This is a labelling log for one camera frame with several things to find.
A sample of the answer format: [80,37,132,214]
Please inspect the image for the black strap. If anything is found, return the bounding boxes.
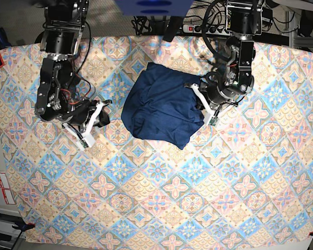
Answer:
[162,16,184,42]

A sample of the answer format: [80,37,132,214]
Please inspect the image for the tangled black cables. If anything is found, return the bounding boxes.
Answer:
[131,0,298,36]

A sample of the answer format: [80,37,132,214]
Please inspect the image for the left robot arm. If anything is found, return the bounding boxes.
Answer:
[185,1,264,126]

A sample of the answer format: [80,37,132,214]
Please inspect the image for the blue box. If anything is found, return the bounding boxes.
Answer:
[115,0,194,16]

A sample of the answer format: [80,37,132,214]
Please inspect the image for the white red stickers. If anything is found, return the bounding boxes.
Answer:
[0,172,16,205]

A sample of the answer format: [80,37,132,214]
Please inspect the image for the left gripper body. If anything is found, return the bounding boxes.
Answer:
[202,79,234,107]

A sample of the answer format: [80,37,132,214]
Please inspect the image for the white power strip red switch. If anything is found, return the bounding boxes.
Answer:
[182,23,233,35]

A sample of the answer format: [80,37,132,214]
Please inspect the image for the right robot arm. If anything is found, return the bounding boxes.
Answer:
[34,1,111,151]

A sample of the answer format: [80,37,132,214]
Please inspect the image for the blue long-sleeve shirt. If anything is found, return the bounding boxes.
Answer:
[121,62,203,149]

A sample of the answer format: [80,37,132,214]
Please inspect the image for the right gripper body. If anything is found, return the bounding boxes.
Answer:
[64,100,97,132]

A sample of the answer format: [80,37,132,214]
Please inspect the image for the patterned tablecloth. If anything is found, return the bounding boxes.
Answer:
[0,36,313,249]

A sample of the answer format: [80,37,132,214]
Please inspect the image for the clamp lower left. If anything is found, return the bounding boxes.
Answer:
[12,222,35,232]

